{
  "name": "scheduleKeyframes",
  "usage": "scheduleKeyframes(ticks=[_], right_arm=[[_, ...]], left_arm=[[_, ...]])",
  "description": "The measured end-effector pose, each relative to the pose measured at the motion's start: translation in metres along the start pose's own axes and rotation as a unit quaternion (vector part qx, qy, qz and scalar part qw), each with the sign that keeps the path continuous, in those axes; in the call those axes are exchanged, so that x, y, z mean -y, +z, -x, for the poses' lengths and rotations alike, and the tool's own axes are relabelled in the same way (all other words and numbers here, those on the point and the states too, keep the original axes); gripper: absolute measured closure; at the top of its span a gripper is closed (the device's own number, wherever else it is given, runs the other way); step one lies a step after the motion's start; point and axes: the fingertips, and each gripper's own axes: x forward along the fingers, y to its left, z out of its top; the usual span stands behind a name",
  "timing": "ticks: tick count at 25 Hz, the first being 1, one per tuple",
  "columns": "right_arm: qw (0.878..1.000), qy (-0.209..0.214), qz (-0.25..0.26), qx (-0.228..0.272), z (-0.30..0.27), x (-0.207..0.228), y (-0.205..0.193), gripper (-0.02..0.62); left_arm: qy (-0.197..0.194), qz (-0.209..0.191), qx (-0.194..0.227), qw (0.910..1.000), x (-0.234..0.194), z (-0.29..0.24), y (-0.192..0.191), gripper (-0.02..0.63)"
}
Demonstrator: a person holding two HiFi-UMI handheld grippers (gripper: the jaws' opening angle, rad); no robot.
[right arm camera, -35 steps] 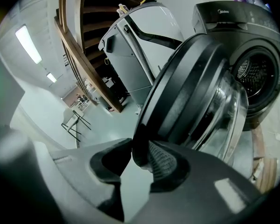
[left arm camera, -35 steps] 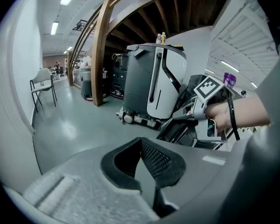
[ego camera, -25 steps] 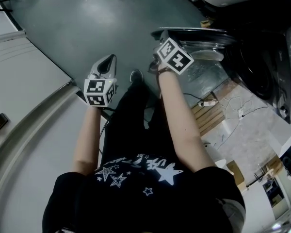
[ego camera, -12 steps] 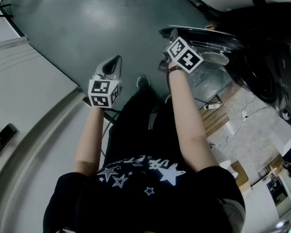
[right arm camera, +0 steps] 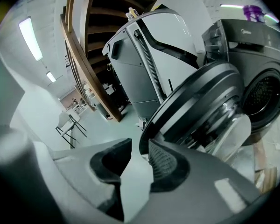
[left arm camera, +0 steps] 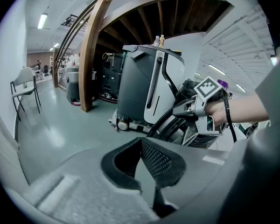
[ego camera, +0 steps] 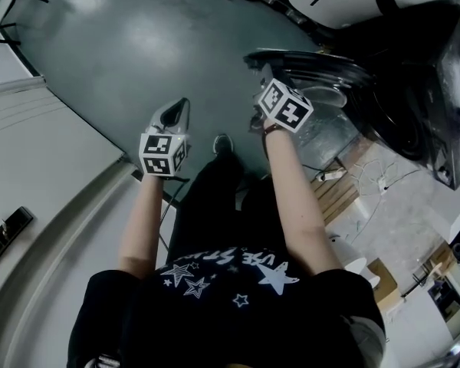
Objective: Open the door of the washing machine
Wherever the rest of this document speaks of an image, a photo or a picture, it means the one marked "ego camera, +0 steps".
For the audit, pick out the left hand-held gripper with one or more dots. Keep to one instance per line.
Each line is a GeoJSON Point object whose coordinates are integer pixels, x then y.
{"type": "Point", "coordinates": [161, 153]}

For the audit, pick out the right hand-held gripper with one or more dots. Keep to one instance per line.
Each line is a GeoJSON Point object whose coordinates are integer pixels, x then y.
{"type": "Point", "coordinates": [285, 104]}

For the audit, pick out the person's left forearm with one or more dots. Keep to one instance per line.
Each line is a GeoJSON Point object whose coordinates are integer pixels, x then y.
{"type": "Point", "coordinates": [142, 224]}

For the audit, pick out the person's right forearm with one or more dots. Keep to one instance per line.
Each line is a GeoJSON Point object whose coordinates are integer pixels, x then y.
{"type": "Point", "coordinates": [299, 205]}

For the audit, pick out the black washing machine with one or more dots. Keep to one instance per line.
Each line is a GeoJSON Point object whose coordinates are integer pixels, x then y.
{"type": "Point", "coordinates": [452, 90]}

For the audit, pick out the black shoe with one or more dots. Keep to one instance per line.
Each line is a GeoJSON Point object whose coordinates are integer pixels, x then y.
{"type": "Point", "coordinates": [223, 144]}

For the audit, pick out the dark red wristband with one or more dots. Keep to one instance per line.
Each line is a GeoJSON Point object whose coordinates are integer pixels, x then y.
{"type": "Point", "coordinates": [272, 128]}

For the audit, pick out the black trousers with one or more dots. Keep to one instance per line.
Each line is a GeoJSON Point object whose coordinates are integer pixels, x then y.
{"type": "Point", "coordinates": [211, 198]}

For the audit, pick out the white power strip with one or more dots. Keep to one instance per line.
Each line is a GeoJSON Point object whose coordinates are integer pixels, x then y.
{"type": "Point", "coordinates": [332, 175]}
{"type": "Point", "coordinates": [384, 186]}

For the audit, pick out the wooden slat pallet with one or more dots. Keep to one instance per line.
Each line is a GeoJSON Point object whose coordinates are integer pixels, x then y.
{"type": "Point", "coordinates": [337, 196]}

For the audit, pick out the white rounded appliance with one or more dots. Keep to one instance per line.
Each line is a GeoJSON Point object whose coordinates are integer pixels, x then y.
{"type": "Point", "coordinates": [373, 282]}
{"type": "Point", "coordinates": [345, 250]}

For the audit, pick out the white chair with black legs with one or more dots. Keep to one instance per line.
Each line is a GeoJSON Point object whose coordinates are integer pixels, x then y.
{"type": "Point", "coordinates": [0, 10]}

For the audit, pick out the black star print t-shirt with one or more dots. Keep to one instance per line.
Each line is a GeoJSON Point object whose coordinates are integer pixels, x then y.
{"type": "Point", "coordinates": [222, 320]}

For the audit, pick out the cardboard box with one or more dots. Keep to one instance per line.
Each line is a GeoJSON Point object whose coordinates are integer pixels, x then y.
{"type": "Point", "coordinates": [383, 282]}

